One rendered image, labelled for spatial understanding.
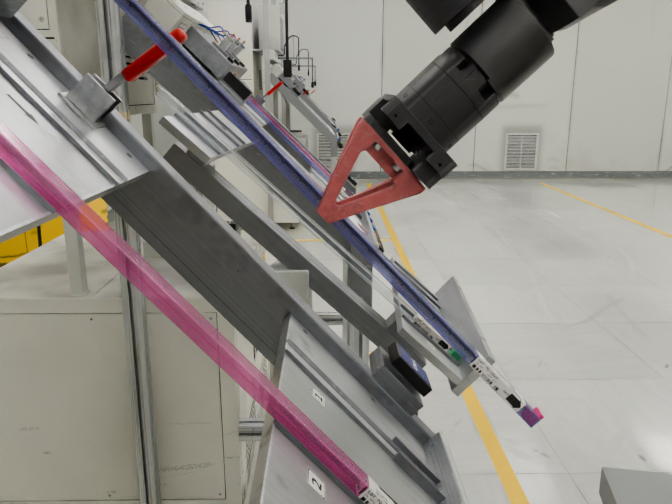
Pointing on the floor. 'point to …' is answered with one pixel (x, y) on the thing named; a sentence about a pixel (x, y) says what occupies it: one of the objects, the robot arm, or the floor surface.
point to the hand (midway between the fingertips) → (330, 208)
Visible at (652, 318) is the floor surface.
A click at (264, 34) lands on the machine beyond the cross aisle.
